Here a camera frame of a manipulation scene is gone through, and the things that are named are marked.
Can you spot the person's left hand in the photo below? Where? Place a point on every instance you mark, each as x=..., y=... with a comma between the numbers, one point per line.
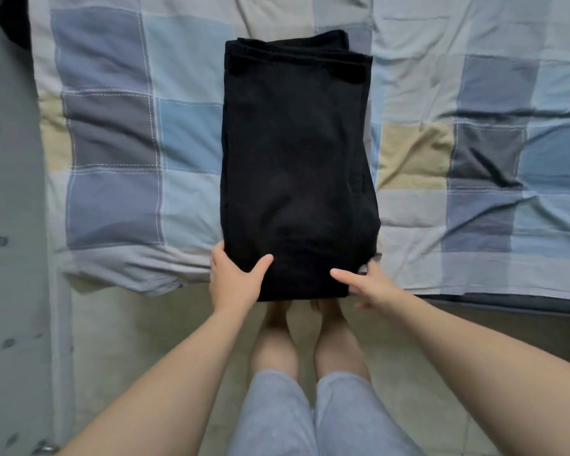
x=233, y=285

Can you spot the person's right hand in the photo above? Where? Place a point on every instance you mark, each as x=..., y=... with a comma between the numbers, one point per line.
x=375, y=285

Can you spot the black trousers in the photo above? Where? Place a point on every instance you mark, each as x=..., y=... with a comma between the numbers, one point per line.
x=299, y=166

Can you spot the person's right forearm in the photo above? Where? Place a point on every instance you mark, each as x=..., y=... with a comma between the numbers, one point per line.
x=503, y=365

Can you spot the person's left forearm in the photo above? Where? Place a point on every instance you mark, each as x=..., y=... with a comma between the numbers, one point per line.
x=161, y=394

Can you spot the person's right leg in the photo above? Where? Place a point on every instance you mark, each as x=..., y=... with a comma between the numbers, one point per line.
x=340, y=342

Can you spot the person's leg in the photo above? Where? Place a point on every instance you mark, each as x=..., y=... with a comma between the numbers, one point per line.
x=340, y=342
x=275, y=342

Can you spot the person's left leg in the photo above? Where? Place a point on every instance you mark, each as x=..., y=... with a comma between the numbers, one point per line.
x=275, y=342

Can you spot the person's white shorts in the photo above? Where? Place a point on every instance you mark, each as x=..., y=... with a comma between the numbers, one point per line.
x=275, y=418

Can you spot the bed with plaid sheet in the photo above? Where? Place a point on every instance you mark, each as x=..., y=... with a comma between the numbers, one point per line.
x=475, y=137

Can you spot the plaid quilt with orange tags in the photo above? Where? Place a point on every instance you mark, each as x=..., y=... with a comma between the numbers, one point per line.
x=123, y=137

